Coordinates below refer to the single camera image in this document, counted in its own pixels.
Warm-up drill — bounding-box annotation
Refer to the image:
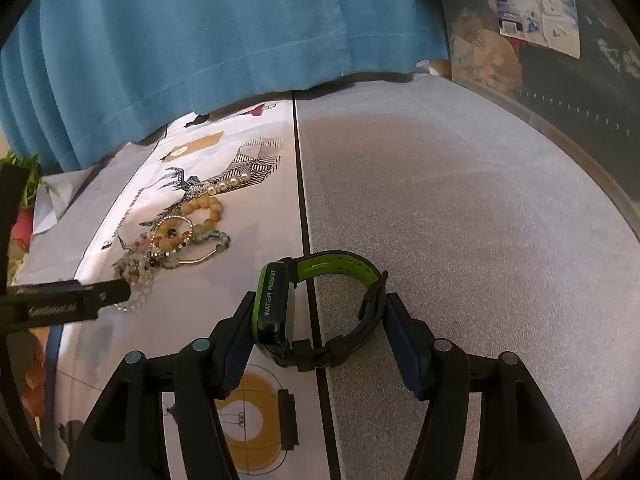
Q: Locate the white pearl bracelet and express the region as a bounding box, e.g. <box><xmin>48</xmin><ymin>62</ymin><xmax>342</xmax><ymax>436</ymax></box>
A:
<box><xmin>200</xmin><ymin>171</ymin><xmax>252</xmax><ymax>197</ymax></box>

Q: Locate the printed white tablecloth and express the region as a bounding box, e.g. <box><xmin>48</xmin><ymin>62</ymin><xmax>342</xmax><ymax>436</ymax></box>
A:
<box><xmin>20</xmin><ymin>101</ymin><xmax>333</xmax><ymax>480</ymax></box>

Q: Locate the potted plant red pot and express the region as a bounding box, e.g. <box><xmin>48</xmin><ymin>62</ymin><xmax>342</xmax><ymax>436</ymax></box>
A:
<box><xmin>0</xmin><ymin>152</ymin><xmax>45</xmax><ymax>263</ymax></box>

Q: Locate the clear plastic storage box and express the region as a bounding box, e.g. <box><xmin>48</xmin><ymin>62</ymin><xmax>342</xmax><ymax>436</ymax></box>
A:
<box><xmin>429</xmin><ymin>0</ymin><xmax>640</xmax><ymax>171</ymax></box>

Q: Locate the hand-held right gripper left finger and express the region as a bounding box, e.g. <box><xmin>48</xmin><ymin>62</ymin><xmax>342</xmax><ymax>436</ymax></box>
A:
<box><xmin>60</xmin><ymin>291</ymin><xmax>257</xmax><ymax>480</ymax></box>

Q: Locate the paper label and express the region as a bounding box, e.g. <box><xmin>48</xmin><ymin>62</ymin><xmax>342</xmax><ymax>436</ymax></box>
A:
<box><xmin>491</xmin><ymin>0</ymin><xmax>582</xmax><ymax>59</ymax></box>

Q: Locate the silver metal bangle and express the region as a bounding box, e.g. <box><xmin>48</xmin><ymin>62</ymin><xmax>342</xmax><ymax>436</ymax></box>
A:
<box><xmin>177</xmin><ymin>246</ymin><xmax>222</xmax><ymax>267</ymax></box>

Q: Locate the blue curtain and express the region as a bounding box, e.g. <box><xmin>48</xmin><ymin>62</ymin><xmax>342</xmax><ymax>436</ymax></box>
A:
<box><xmin>0</xmin><ymin>0</ymin><xmax>451</xmax><ymax>173</ymax></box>

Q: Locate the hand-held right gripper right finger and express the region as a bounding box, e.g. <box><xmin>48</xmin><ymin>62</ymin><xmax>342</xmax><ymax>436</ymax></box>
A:
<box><xmin>384</xmin><ymin>292</ymin><xmax>583</xmax><ymax>480</ymax></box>

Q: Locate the grey crystal bead bracelet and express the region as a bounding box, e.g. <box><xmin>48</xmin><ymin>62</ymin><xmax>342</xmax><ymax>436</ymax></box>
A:
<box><xmin>114</xmin><ymin>252</ymin><xmax>162</xmax><ymax>285</ymax></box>

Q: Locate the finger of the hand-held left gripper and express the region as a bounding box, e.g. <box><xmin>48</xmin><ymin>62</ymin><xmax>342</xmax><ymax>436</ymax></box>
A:
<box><xmin>97</xmin><ymin>279</ymin><xmax>132</xmax><ymax>311</ymax></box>

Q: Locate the light grey cloth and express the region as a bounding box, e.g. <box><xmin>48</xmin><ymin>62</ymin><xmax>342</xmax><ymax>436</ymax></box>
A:
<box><xmin>30</xmin><ymin>137</ymin><xmax>166</xmax><ymax>236</ymax></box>

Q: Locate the black green wristwatch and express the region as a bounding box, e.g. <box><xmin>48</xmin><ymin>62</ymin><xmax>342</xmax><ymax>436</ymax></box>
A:
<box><xmin>252</xmin><ymin>250</ymin><xmax>390</xmax><ymax>372</ymax></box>

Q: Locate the cream large bead bracelet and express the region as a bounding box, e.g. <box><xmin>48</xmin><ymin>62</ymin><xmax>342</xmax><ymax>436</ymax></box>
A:
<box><xmin>179</xmin><ymin>195</ymin><xmax>227</xmax><ymax>227</ymax></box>

